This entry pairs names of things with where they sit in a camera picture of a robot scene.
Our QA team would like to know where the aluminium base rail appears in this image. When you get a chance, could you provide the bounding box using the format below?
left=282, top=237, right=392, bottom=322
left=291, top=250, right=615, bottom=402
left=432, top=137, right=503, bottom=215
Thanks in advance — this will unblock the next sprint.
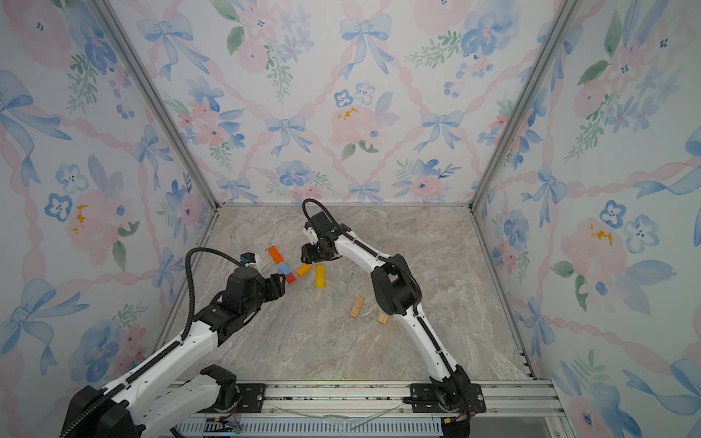
left=103, top=379, right=571, bottom=438

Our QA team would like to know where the light blue block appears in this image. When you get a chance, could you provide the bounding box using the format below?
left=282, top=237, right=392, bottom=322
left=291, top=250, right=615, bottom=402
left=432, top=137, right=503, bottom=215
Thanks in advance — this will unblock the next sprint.
left=277, top=262, right=291, bottom=276

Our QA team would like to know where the long natural wood block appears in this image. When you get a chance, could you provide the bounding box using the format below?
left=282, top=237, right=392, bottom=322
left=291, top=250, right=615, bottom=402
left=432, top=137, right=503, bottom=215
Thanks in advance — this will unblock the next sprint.
left=350, top=297, right=364, bottom=319

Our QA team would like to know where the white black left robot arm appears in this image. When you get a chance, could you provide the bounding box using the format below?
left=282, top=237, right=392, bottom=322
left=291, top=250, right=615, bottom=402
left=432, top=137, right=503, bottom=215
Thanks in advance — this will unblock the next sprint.
left=61, top=266, right=287, bottom=437

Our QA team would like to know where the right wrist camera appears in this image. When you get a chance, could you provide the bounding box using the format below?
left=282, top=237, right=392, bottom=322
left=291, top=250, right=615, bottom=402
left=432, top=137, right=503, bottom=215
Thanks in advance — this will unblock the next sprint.
left=304, top=226, right=319, bottom=245

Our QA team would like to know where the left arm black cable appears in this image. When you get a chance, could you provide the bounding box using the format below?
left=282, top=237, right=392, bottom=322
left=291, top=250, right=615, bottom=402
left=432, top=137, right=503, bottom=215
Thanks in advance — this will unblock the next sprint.
left=58, top=247, right=245, bottom=438

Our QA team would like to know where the long yellow block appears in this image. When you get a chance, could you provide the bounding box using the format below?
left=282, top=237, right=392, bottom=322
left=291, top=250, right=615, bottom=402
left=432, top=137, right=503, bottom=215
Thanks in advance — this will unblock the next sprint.
left=315, top=265, right=326, bottom=289

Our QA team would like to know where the aluminium corner post left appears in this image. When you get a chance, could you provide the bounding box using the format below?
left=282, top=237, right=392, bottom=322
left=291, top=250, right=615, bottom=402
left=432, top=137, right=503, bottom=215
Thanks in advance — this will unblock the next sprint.
left=87, top=1, right=218, bottom=211

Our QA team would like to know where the small orange block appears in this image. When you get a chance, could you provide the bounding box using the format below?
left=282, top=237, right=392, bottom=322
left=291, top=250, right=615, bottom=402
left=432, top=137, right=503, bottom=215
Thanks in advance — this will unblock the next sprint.
left=268, top=246, right=285, bottom=265

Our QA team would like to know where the aluminium corner post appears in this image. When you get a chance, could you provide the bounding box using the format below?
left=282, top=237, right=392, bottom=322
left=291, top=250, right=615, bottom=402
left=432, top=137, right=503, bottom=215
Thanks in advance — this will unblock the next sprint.
left=469, top=0, right=581, bottom=216
left=87, top=1, right=218, bottom=211

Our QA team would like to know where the aluminium corner post right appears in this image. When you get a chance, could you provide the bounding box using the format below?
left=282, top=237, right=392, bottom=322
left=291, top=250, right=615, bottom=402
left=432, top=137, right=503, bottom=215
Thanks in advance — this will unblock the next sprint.
left=469, top=0, right=581, bottom=216

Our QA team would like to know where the short yellow block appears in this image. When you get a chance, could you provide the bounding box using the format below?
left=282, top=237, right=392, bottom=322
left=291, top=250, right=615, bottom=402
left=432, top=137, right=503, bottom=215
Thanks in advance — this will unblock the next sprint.
left=296, top=264, right=312, bottom=277

